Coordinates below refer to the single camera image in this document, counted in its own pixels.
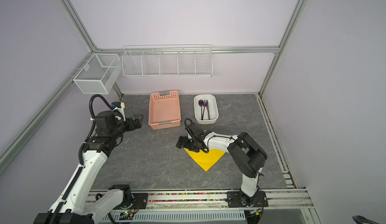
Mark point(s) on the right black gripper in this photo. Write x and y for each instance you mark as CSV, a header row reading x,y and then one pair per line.
x,y
185,145

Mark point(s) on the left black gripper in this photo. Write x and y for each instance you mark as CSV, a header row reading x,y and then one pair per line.
x,y
138,123

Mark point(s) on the yellow paper napkin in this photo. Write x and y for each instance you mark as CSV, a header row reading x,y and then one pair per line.
x,y
206,161

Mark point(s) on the purple black fork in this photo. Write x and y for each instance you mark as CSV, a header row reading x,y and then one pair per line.
x,y
206,103

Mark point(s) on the white oval tray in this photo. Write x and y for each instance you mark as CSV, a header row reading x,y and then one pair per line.
x,y
206,109

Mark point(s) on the purple black spoon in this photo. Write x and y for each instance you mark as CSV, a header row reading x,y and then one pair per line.
x,y
202,105

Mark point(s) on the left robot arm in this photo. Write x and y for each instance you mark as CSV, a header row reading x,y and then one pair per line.
x,y
109,124

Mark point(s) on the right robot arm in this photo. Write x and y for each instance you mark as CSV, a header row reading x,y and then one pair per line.
x,y
207,147

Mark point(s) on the pink plastic basket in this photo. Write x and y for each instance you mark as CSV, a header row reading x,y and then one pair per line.
x,y
164,110

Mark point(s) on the white wire wall shelf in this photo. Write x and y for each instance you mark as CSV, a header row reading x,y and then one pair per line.
x,y
167,60

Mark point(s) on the white mesh wall box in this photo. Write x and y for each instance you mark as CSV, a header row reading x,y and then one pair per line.
x,y
99,74

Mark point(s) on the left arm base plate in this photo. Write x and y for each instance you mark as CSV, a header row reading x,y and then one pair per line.
x,y
135,200

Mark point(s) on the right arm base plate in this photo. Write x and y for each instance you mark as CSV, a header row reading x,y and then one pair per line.
x,y
240,199

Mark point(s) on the white vented cable duct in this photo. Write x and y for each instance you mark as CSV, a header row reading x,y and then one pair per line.
x,y
178,217

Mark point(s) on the aluminium front rail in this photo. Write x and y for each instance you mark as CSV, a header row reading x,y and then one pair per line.
x,y
221,200

